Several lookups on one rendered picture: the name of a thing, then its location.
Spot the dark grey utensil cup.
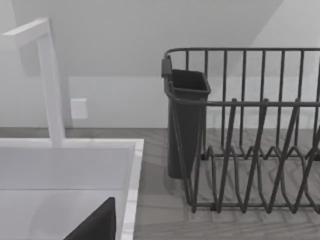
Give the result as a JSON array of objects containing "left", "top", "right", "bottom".
[{"left": 166, "top": 68, "right": 212, "bottom": 179}]

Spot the tall white tap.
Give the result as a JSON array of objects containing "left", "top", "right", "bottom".
[{"left": 1, "top": 17, "right": 67, "bottom": 148}]

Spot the white sink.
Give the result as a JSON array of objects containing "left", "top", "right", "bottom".
[{"left": 0, "top": 138, "right": 145, "bottom": 240}]

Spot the dark grey wire dish rack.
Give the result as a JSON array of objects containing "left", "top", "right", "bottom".
[{"left": 161, "top": 47, "right": 320, "bottom": 215}]

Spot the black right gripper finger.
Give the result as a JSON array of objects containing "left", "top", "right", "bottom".
[{"left": 63, "top": 196, "right": 117, "bottom": 240}]

